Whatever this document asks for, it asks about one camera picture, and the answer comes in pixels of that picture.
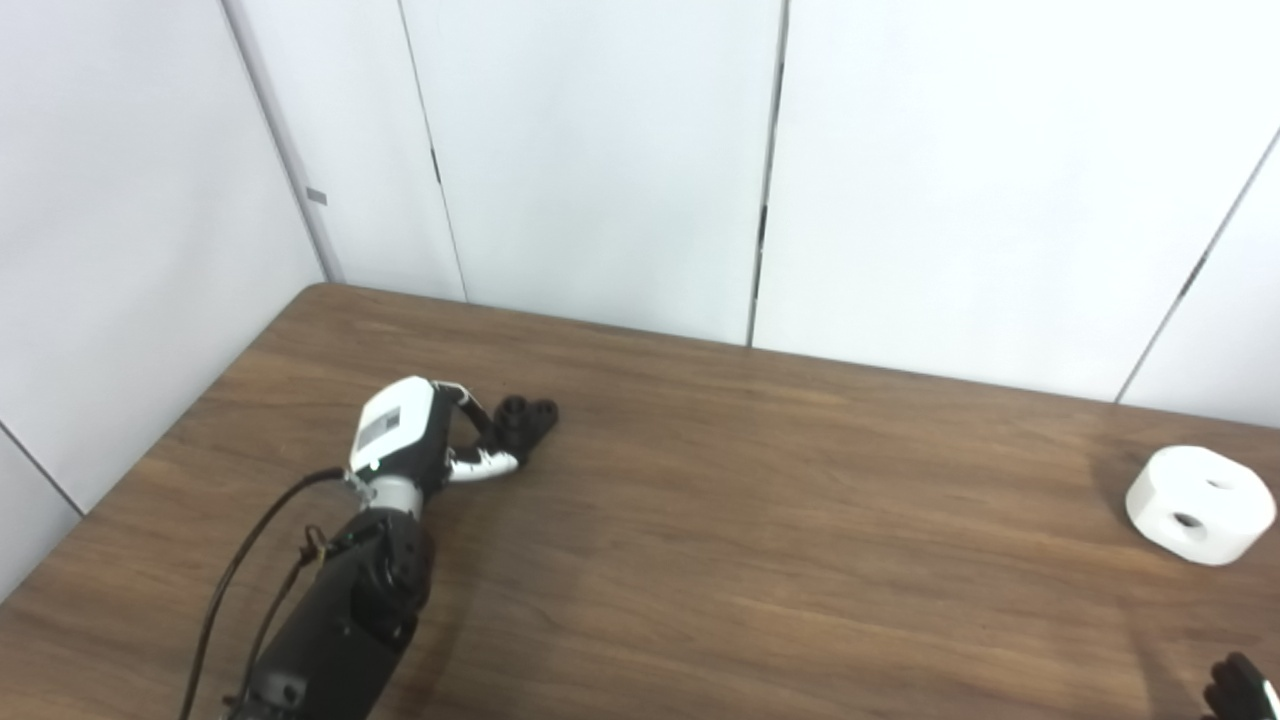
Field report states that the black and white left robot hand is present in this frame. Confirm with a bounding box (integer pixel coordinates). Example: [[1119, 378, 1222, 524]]
[[347, 376, 521, 491]]

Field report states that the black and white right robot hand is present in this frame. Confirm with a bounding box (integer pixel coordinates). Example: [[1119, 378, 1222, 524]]
[[1203, 653, 1280, 720]]

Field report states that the black flanged holder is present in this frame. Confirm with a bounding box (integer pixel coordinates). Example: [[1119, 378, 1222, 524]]
[[490, 396, 560, 467]]

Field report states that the round white piece with holes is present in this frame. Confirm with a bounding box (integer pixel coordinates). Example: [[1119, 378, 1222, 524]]
[[1126, 446, 1278, 567]]

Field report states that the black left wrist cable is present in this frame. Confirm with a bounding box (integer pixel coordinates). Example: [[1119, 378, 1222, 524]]
[[178, 467, 373, 720]]

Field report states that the thin black arm wire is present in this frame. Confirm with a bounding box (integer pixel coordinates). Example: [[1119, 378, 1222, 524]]
[[238, 525, 329, 706]]

